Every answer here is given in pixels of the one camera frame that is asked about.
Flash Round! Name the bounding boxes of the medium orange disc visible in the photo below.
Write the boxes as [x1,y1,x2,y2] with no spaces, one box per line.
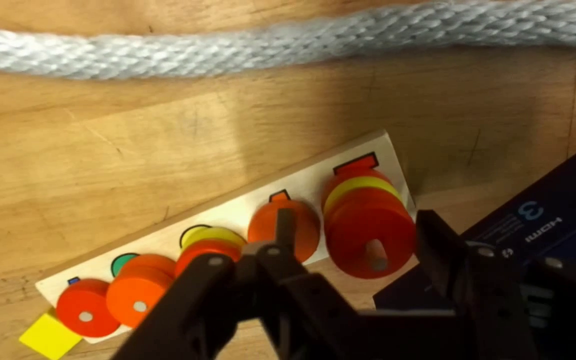
[246,197,321,265]

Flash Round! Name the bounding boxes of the large orange disc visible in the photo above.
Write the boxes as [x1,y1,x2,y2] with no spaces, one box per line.
[323,185,417,281]

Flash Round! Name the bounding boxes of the small yellow disc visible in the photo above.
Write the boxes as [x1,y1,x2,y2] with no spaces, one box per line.
[177,224,250,251]

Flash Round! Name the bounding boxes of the wooden board with pegs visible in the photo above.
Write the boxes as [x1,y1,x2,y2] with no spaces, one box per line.
[34,130,417,346]

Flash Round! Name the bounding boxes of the blue cardboard box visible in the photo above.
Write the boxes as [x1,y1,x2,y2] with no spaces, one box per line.
[371,130,576,315]

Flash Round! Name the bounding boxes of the large yellow disc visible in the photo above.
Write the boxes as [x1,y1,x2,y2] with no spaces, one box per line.
[320,171,408,216]

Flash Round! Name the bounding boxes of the small light orange disc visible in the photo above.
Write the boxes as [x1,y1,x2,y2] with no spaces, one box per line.
[103,251,177,329]

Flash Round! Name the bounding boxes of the small red-orange disc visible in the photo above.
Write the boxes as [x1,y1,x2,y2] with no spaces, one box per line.
[54,276,123,340]

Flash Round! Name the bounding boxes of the yellow square sticker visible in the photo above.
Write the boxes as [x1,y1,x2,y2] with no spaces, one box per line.
[17,309,85,360]

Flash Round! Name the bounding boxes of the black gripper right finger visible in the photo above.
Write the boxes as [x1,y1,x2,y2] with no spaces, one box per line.
[413,207,576,360]

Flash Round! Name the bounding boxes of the orange disc over yellow disc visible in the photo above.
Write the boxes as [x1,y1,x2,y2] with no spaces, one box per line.
[174,238,246,279]

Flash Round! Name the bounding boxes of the white braided rope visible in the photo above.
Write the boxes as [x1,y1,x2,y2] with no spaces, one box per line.
[0,0,576,83]

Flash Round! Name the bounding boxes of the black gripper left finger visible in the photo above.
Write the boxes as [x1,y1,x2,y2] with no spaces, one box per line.
[110,205,323,360]

